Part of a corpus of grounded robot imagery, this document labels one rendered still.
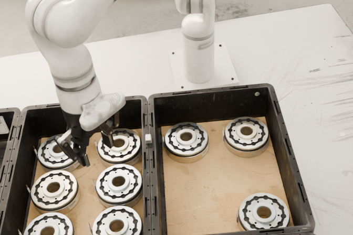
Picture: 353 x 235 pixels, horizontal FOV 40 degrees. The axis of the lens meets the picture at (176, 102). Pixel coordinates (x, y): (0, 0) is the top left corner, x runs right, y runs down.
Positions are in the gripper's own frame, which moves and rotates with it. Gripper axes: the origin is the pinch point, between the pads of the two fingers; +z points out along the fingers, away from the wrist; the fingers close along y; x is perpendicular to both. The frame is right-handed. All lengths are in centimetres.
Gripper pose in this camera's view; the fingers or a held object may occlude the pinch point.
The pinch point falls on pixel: (95, 150)
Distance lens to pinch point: 97.5
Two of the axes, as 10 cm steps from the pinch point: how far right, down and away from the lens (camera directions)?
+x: 7.4, 4.4, -5.1
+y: -6.7, 5.6, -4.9
